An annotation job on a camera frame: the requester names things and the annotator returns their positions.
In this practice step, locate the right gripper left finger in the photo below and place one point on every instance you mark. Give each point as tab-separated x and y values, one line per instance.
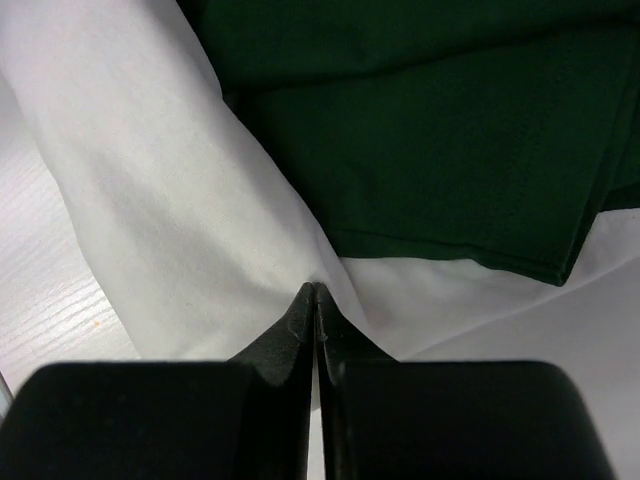
244	418

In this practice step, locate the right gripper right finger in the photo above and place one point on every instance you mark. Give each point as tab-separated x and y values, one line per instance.
386	419

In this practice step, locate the white and green t-shirt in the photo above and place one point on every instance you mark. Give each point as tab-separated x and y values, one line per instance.
437	164

